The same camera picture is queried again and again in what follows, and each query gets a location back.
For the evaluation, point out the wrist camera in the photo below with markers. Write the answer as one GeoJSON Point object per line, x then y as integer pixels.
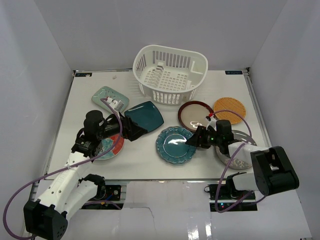
{"type": "Point", "coordinates": [211, 121]}
{"type": "Point", "coordinates": [116, 105]}

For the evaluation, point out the dark teal square plate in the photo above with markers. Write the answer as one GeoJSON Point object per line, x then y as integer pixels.
{"type": "Point", "coordinates": [146, 115]}

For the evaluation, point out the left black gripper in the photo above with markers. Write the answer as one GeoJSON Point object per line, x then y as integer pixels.
{"type": "Point", "coordinates": [127, 127]}

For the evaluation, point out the dark red round plate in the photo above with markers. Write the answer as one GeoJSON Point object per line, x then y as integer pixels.
{"type": "Point", "coordinates": [193, 114]}

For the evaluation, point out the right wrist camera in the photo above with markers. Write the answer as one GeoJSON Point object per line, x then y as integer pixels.
{"type": "Point", "coordinates": [211, 121]}

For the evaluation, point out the teal scalloped round plate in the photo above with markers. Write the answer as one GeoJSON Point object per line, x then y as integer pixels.
{"type": "Point", "coordinates": [171, 145]}

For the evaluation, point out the white plastic basket bin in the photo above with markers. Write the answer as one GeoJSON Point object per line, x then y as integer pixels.
{"type": "Point", "coordinates": [168, 75]}

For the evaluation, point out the grey patterned round plate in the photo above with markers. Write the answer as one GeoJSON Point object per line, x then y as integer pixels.
{"type": "Point", "coordinates": [237, 164]}

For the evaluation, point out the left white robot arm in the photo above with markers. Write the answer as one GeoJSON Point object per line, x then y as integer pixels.
{"type": "Point", "coordinates": [49, 215]}

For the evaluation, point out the left blue table label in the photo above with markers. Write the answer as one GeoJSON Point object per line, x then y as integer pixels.
{"type": "Point", "coordinates": [82, 74]}

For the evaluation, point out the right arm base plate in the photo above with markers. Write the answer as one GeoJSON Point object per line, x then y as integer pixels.
{"type": "Point", "coordinates": [226, 199]}

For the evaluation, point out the orange woven round plate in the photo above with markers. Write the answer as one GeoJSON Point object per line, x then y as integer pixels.
{"type": "Point", "coordinates": [231, 104]}

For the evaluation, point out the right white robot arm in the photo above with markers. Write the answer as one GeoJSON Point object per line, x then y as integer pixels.
{"type": "Point", "coordinates": [272, 173]}

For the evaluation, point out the blue table label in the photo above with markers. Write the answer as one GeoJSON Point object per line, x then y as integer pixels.
{"type": "Point", "coordinates": [82, 74]}
{"type": "Point", "coordinates": [233, 72]}

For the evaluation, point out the right blue table label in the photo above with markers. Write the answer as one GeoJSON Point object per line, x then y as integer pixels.
{"type": "Point", "coordinates": [233, 72]}

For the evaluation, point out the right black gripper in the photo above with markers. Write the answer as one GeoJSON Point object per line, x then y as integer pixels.
{"type": "Point", "coordinates": [195, 140]}

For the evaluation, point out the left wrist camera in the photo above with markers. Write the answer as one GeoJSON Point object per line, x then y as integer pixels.
{"type": "Point", "coordinates": [116, 105]}

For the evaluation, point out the light green rectangular plate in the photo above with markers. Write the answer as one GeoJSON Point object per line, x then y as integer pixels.
{"type": "Point", "coordinates": [107, 92]}

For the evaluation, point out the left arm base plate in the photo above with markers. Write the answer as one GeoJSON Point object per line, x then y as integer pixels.
{"type": "Point", "coordinates": [108, 192]}

